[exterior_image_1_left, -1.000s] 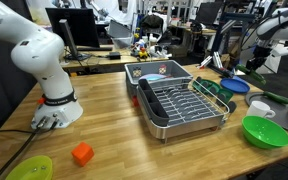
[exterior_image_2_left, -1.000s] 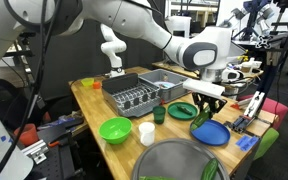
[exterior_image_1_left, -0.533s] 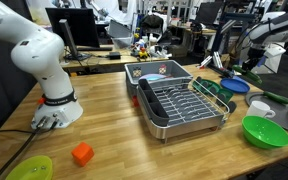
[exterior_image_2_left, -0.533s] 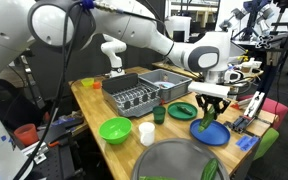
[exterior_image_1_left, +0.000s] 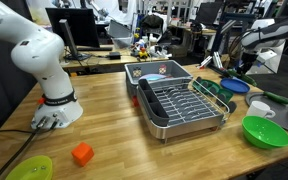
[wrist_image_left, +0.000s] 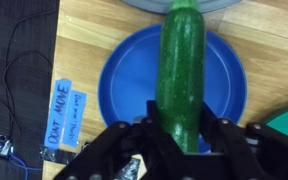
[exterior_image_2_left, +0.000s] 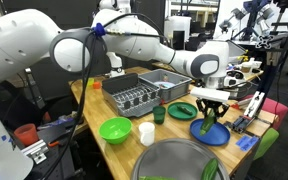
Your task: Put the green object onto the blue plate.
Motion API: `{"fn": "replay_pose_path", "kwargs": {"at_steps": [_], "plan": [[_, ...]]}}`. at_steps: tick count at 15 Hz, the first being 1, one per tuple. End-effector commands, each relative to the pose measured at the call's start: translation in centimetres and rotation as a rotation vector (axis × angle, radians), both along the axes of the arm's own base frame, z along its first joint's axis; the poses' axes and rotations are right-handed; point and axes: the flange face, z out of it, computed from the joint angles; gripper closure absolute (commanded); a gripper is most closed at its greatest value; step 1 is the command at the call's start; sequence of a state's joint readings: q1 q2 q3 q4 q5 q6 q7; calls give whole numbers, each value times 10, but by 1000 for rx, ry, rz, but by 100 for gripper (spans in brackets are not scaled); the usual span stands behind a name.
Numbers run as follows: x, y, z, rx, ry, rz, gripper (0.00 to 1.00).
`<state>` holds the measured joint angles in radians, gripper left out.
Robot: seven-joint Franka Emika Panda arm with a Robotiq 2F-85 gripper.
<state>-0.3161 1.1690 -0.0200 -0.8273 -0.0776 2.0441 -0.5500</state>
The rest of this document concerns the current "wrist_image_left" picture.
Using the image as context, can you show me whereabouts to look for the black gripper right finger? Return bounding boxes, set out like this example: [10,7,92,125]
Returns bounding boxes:
[198,101,288,180]

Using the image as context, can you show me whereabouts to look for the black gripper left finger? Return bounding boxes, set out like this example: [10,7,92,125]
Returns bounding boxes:
[53,99,185,180]

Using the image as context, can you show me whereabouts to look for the long zucchini with stem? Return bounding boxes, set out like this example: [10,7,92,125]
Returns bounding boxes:
[155,0,207,155]

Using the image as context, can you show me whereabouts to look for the blue plate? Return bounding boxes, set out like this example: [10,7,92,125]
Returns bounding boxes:
[97,23,249,155]

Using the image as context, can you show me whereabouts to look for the small blue tape label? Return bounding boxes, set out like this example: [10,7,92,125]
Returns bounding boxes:
[61,90,88,149]

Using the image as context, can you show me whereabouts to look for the black tape strip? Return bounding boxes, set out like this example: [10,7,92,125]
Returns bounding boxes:
[38,144,86,167]

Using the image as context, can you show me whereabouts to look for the large blue tape label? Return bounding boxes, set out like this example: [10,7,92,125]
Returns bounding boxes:
[43,78,73,150]

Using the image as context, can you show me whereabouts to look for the small connector box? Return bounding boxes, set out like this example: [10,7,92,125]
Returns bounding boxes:
[0,133,15,158]

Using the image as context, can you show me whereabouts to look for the round grey tray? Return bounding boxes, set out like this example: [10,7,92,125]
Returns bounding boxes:
[120,0,244,15]

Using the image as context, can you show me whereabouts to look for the blue wire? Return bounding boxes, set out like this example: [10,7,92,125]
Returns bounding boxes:
[8,152,44,173]

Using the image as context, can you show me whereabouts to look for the black floor cable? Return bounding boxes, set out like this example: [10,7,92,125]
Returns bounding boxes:
[0,8,59,143]

